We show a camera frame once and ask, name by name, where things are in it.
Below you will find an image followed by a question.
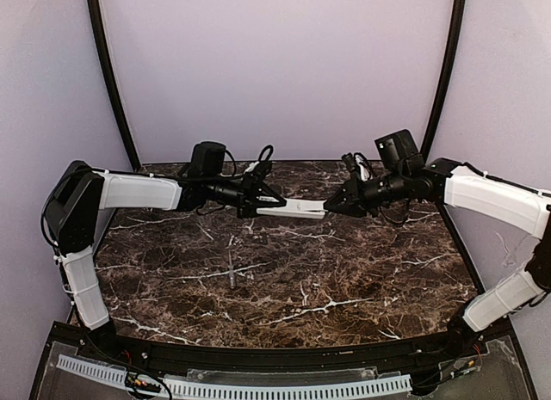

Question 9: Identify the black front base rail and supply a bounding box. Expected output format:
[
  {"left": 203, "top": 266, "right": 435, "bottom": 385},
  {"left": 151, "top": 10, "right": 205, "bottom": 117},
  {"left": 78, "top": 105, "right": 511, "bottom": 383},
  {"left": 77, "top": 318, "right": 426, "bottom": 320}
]
[{"left": 42, "top": 317, "right": 517, "bottom": 382}]

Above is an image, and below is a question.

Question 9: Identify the white right cable duct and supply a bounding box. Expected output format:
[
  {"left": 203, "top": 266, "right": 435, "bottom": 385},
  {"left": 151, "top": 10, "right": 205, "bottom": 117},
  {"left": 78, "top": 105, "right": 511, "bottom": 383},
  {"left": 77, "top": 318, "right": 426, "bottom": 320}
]
[{"left": 165, "top": 375, "right": 412, "bottom": 400}]

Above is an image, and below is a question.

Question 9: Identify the black corner post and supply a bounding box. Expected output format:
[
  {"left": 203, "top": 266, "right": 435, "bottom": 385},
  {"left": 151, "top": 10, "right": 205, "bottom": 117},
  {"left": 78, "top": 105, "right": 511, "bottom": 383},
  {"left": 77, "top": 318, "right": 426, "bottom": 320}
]
[
  {"left": 421, "top": 0, "right": 467, "bottom": 161},
  {"left": 86, "top": 0, "right": 141, "bottom": 170}
]

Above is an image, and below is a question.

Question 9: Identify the black left corner post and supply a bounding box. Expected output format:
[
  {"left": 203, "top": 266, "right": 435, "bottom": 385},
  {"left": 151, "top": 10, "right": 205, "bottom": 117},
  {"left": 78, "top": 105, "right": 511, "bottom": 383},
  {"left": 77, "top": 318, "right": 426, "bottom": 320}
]
[{"left": 86, "top": 0, "right": 141, "bottom": 170}]

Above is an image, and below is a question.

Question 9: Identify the white remote control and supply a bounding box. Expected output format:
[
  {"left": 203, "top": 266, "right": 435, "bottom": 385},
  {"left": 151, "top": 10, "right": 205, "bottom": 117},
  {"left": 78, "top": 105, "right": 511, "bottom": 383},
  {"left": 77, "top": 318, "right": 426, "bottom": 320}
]
[{"left": 256, "top": 199, "right": 327, "bottom": 219}]

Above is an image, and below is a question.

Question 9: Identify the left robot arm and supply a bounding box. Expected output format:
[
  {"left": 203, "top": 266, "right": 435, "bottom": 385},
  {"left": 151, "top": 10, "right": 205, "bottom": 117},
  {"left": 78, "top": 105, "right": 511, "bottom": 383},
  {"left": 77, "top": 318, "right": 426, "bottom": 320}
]
[{"left": 41, "top": 141, "right": 287, "bottom": 330}]

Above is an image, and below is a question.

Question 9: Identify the black right corner post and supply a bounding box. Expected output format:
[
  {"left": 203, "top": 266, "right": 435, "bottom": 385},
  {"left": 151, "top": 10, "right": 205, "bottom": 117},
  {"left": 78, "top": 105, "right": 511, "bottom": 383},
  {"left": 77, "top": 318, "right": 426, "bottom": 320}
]
[{"left": 421, "top": 0, "right": 467, "bottom": 161}]

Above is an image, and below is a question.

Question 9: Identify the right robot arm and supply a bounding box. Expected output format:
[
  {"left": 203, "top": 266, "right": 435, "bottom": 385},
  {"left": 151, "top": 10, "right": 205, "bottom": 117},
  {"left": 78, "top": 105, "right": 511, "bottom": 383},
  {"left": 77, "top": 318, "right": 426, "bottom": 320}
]
[{"left": 324, "top": 129, "right": 550, "bottom": 333}]

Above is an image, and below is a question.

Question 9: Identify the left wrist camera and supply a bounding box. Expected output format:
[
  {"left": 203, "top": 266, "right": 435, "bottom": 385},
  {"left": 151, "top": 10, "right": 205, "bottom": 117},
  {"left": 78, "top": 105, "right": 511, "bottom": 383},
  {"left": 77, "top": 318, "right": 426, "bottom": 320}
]
[{"left": 244, "top": 145, "right": 275, "bottom": 174}]

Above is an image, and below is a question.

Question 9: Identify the white left cable duct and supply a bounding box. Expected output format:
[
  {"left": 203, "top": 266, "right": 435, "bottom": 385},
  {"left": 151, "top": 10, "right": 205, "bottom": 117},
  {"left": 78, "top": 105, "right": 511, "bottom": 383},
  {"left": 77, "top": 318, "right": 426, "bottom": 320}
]
[{"left": 56, "top": 354, "right": 127, "bottom": 389}]

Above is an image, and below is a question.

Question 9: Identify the white cable duct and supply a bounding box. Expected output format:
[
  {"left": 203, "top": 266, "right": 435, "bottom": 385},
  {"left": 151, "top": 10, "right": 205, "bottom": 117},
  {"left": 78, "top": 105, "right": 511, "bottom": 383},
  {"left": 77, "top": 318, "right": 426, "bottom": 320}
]
[
  {"left": 56, "top": 354, "right": 127, "bottom": 389},
  {"left": 165, "top": 375, "right": 412, "bottom": 400}
]

